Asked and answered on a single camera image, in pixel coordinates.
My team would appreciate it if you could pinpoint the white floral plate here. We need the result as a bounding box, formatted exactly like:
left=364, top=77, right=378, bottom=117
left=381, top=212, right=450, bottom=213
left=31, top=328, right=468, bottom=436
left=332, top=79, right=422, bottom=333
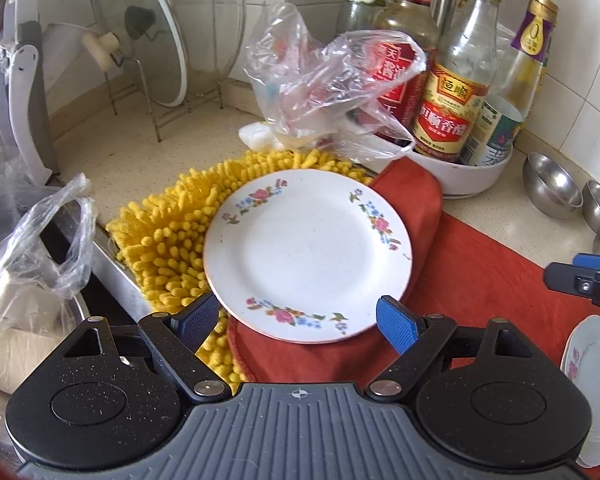
left=202, top=169, right=413, bottom=345
left=560, top=312, right=600, bottom=469

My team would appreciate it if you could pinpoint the yellow chenille mat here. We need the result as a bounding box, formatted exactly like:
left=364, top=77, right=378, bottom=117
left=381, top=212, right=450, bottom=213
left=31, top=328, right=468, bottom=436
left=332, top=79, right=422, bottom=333
left=105, top=149, right=376, bottom=396

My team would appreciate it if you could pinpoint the red label soy sauce bottle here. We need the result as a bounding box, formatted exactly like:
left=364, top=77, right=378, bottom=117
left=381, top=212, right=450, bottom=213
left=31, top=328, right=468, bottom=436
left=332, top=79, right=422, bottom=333
left=370, top=0, right=442, bottom=147

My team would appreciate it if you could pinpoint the glass lid black knob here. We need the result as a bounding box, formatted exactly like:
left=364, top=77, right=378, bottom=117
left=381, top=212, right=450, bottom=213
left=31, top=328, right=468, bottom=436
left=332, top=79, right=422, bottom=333
left=89, top=0, right=247, bottom=107

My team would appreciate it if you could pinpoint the small white packet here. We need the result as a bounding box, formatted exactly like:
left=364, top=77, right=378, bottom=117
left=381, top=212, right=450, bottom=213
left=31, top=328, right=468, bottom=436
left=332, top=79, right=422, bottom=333
left=238, top=121, right=277, bottom=152

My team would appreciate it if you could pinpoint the yellow cap vinegar bottle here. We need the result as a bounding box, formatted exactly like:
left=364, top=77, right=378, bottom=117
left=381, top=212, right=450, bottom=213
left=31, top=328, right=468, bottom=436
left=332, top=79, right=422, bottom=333
left=411, top=0, right=509, bottom=164

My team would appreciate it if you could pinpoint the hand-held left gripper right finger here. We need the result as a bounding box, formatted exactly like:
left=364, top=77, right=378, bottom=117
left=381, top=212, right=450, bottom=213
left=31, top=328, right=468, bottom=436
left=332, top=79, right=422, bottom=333
left=365, top=296, right=541, bottom=406

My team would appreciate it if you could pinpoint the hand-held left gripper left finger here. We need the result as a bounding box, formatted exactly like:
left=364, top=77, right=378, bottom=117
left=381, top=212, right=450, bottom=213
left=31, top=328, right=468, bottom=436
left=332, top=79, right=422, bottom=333
left=55, top=292, right=233, bottom=406

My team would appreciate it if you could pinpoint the clear plastic bag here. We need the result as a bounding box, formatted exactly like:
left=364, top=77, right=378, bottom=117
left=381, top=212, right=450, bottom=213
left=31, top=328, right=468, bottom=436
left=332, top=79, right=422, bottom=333
left=0, top=172, right=99, bottom=396
left=245, top=2, right=428, bottom=162

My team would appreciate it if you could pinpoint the purple label gold cap bottle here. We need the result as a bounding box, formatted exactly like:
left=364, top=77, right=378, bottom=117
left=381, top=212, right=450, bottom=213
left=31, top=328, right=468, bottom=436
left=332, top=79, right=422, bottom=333
left=462, top=0, right=561, bottom=167

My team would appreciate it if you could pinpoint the red cloth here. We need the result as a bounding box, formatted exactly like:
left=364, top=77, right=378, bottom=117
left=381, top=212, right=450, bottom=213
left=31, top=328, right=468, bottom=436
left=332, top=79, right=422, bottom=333
left=226, top=157, right=600, bottom=386

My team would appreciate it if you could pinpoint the white condiment turntable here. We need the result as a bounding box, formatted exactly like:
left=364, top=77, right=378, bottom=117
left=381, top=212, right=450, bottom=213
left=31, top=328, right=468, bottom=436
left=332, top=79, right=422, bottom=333
left=370, top=0, right=561, bottom=202

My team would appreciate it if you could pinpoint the glass lid white knob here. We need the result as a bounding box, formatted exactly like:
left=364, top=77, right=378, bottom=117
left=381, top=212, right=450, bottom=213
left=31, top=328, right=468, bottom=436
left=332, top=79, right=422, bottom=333
left=42, top=0, right=189, bottom=109

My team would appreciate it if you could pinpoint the green glass bottle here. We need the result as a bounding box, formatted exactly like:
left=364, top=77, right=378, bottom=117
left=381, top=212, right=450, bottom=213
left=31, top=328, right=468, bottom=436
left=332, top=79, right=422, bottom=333
left=336, top=0, right=388, bottom=42

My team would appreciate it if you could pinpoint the stainless steel sink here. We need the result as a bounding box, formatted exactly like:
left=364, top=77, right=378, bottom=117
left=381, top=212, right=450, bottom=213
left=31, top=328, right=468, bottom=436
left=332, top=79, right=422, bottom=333
left=40, top=200, right=157, bottom=323

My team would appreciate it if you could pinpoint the wire lid rack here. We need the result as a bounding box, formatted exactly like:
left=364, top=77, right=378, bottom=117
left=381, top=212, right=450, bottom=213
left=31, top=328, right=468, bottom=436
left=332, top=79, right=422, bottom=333
left=105, top=0, right=226, bottom=143

